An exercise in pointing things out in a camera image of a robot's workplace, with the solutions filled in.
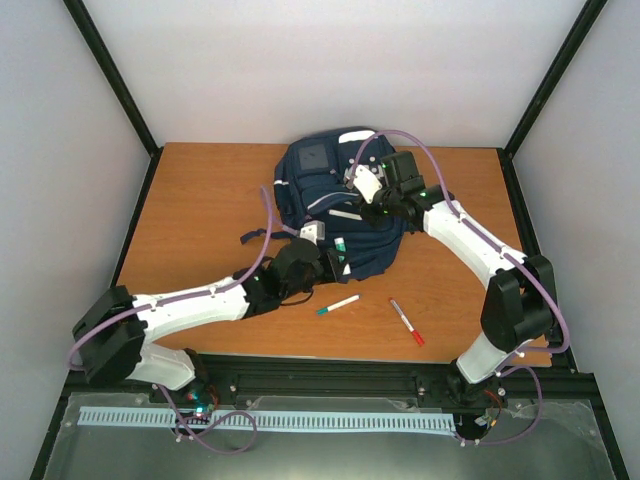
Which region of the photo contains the green white glue stick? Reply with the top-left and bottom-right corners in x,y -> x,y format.
334,237 -> 347,263

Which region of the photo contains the green cap marker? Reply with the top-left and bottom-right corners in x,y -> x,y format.
316,294 -> 360,315

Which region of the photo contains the navy blue backpack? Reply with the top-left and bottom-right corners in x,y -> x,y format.
239,125 -> 454,284

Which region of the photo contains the yellow highlighter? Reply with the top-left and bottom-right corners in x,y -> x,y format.
327,209 -> 363,221

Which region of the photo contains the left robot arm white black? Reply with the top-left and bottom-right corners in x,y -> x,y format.
69,238 -> 349,403

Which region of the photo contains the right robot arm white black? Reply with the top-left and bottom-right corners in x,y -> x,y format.
352,151 -> 559,405

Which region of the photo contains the red marker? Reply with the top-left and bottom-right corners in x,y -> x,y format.
389,298 -> 425,346

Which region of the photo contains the metal front plate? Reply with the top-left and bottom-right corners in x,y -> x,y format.
33,393 -> 627,479

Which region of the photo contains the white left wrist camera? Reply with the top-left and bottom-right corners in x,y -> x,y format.
299,220 -> 326,244

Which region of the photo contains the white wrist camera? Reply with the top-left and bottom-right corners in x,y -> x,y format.
347,165 -> 383,204
299,220 -> 326,244

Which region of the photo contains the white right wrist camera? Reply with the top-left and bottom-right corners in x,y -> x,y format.
347,165 -> 383,204

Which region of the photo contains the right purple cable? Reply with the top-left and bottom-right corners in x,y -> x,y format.
352,129 -> 571,447

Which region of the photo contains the black aluminium frame rail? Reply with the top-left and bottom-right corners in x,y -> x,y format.
64,349 -> 596,416

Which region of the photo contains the light blue cable duct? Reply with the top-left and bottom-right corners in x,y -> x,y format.
77,406 -> 456,435

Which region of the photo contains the right rear frame post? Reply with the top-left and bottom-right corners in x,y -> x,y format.
502,0 -> 609,156

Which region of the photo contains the frame post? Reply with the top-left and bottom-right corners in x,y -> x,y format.
62,0 -> 164,159
502,0 -> 609,156

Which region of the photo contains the left rear frame post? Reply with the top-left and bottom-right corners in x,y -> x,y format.
62,0 -> 164,159

